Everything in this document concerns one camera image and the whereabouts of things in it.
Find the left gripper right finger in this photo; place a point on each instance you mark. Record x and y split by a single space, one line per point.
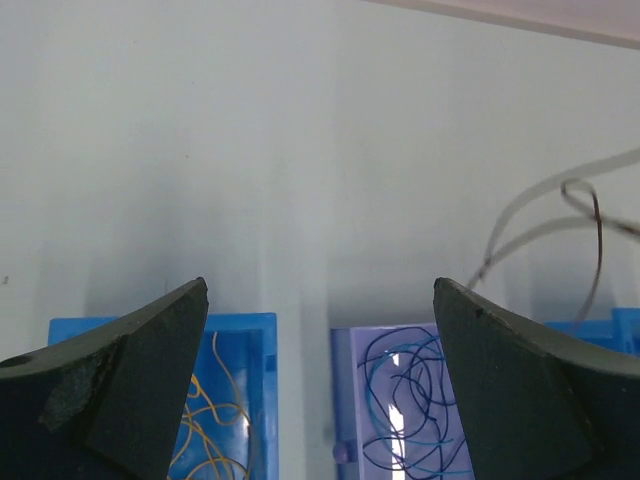
536 403

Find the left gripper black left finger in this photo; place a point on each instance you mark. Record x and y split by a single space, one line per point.
106 404

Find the right blue bin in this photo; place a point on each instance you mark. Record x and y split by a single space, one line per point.
619 333

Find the blue bin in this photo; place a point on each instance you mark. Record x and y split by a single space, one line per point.
619 333
229 425

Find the left blue bin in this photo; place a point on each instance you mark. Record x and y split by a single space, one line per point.
229 425

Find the middle purple tray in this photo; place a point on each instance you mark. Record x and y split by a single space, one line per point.
395 412

